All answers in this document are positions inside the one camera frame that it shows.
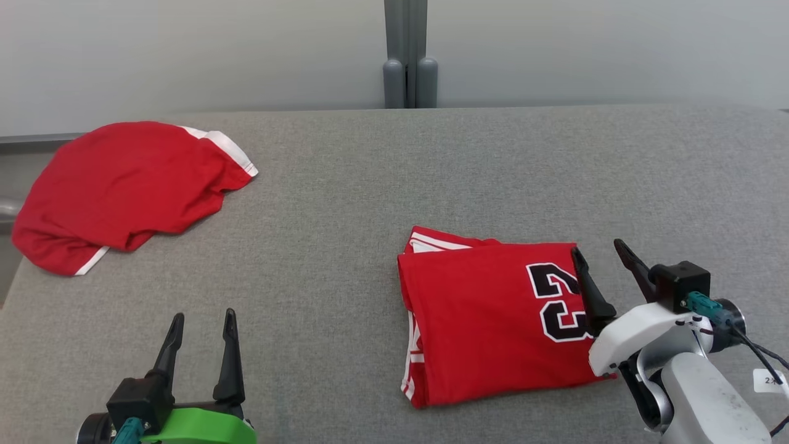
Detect red shorts with white stripe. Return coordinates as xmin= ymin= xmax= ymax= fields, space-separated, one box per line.
xmin=11 ymin=121 xmax=258 ymax=276

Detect right teal cable connector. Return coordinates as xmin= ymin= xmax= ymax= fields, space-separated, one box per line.
xmin=685 ymin=292 xmax=723 ymax=320

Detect white cable label tag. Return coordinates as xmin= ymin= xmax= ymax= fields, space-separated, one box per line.
xmin=753 ymin=369 xmax=789 ymax=394

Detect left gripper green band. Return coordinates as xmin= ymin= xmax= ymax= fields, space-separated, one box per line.
xmin=141 ymin=308 xmax=257 ymax=444

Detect teal cable connector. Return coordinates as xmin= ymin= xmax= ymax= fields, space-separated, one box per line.
xmin=113 ymin=417 xmax=145 ymax=444
xmin=685 ymin=292 xmax=723 ymax=320

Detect red jersey with number 23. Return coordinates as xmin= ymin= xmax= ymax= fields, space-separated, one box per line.
xmin=398 ymin=226 xmax=617 ymax=409

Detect grey double metal post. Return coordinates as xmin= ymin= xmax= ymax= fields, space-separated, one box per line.
xmin=383 ymin=0 xmax=439 ymax=109

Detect left teal cable connector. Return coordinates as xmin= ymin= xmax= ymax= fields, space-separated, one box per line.
xmin=113 ymin=417 xmax=145 ymax=444

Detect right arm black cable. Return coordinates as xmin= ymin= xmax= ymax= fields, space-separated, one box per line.
xmin=724 ymin=318 xmax=789 ymax=435

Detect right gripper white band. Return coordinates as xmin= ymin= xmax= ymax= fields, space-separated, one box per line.
xmin=571 ymin=239 xmax=714 ymax=378

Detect grey wall base rail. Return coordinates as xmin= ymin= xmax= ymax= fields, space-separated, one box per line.
xmin=0 ymin=132 xmax=85 ymax=146

